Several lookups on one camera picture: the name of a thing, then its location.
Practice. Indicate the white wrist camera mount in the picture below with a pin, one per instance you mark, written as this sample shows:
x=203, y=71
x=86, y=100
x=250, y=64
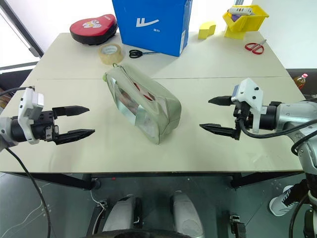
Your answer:
x=251, y=95
x=28, y=109

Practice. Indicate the bottle with red cap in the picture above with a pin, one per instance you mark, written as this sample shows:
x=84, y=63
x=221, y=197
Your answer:
x=301, y=81

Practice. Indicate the silver robot leg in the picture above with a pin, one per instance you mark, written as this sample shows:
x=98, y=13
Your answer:
x=184, y=213
x=121, y=213

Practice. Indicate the black table frame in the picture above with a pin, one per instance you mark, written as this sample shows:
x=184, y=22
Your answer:
x=163, y=174

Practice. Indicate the green transparent zip pouch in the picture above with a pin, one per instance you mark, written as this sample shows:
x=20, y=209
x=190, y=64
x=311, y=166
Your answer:
x=146, y=106

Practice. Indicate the black window frame bar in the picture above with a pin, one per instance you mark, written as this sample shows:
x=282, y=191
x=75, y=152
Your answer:
x=22, y=29

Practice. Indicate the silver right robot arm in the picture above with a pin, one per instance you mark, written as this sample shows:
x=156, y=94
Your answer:
x=289, y=116

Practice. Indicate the purple item in bin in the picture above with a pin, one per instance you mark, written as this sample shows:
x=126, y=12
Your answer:
x=235, y=17

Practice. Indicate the yellow foam block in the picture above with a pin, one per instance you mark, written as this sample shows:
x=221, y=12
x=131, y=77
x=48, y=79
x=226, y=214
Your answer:
x=206, y=31

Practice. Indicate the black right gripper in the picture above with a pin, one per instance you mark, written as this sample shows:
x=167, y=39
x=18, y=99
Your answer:
x=244, y=116

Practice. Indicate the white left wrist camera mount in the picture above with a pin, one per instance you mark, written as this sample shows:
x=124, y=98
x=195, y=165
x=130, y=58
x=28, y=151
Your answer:
x=28, y=109

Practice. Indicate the blue cardboard box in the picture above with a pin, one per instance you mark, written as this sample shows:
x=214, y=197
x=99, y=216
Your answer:
x=153, y=24

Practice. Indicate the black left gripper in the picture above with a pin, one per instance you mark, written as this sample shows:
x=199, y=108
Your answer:
x=42, y=126

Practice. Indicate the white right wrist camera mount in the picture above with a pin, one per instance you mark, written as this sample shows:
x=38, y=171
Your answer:
x=251, y=95

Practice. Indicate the clear packing tape roll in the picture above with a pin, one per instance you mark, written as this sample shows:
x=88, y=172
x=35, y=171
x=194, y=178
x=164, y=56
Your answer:
x=111, y=55

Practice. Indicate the white and black sneaker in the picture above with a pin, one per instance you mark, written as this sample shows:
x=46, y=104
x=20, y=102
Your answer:
x=282, y=202

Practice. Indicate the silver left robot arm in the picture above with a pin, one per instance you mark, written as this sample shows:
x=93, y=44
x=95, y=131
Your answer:
x=16, y=131

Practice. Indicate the white device in bin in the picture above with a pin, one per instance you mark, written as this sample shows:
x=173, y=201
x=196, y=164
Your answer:
x=241, y=11

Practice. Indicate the yellow plastic storage bin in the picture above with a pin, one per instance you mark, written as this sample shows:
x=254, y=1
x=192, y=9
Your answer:
x=244, y=23

